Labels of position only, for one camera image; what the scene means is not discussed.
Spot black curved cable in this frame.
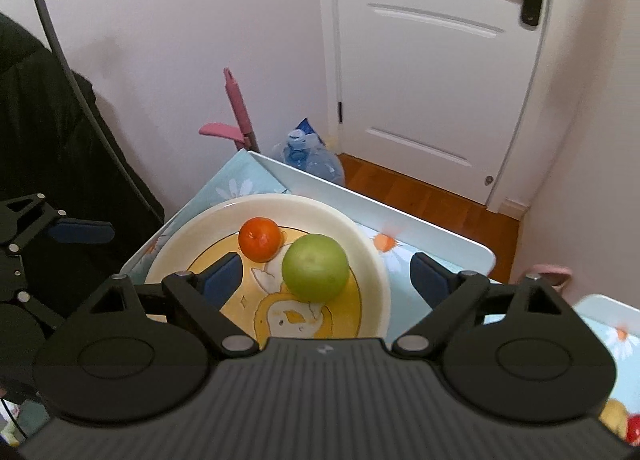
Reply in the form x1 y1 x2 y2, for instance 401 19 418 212
19 0 165 226

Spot white door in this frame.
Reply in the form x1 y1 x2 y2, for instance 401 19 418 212
331 0 546 203

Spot small tangerine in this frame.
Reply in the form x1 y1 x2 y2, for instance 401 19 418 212
238 217 283 263

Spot yellow pear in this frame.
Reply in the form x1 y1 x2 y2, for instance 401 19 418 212
599 398 628 440

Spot white chair back right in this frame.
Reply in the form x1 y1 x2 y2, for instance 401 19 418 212
573 294 640 336

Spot pink handled tool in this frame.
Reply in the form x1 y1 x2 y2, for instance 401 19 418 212
198 66 260 154

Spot blue daisy tablecloth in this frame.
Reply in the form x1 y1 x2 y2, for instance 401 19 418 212
119 149 640 433

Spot pink object on floor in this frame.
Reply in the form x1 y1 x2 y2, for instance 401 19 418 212
523 264 574 293

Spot cream duck plate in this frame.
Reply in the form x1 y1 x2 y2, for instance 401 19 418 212
145 194 390 344

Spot water bottle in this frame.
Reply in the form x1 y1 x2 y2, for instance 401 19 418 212
271 118 345 186

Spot green apple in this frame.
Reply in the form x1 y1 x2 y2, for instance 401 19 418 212
282 234 349 303

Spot red cherry tomato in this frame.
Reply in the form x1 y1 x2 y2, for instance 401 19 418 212
626 414 640 447

